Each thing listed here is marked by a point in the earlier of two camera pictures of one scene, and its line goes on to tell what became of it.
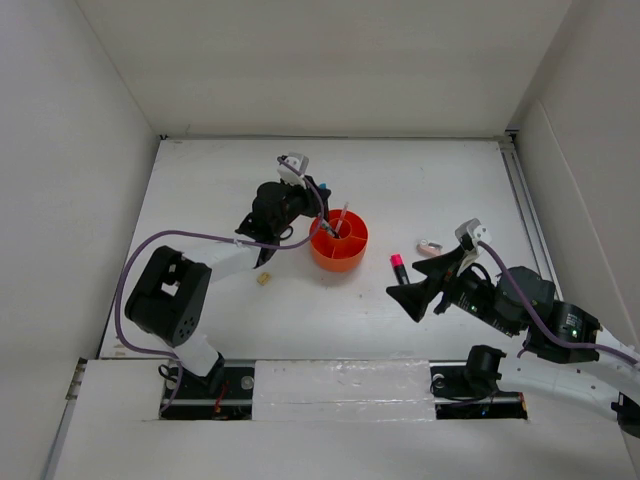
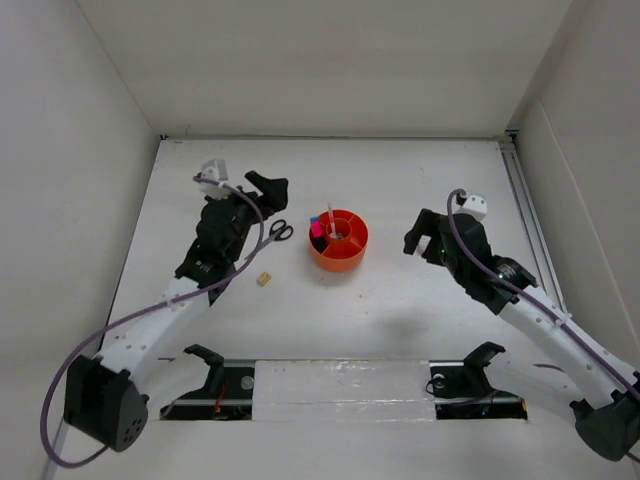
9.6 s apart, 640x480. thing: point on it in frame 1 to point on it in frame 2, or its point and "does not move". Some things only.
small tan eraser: (263, 278) does not move
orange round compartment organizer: (339, 243) does not move
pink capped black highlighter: (399, 268) to (318, 239)
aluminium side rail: (514, 163) does not move
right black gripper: (413, 297) to (427, 224)
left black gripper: (311, 197) to (272, 200)
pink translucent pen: (338, 227) to (333, 233)
